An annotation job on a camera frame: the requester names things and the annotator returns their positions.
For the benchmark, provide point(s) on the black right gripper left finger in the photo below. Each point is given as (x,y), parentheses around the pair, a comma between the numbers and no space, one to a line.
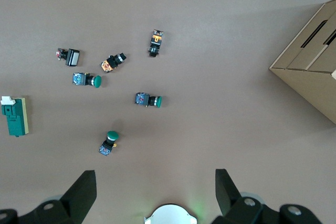
(76,200)

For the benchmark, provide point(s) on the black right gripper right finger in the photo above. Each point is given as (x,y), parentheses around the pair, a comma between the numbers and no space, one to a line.
(231,200)

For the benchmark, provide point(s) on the green mushroom pushbutton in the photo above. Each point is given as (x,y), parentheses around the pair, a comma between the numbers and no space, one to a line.
(84,79)
(109,140)
(144,99)

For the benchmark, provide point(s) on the brown cardboard box with slots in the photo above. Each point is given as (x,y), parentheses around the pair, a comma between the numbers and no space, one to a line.
(309,77)

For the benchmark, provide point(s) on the black selector switch orange block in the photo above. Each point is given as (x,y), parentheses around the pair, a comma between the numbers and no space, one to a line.
(111,62)

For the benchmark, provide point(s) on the black red switch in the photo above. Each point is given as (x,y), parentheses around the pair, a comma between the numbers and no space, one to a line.
(71,57)

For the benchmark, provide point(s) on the black button switch orange block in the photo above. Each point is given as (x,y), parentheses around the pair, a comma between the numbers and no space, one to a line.
(156,41)

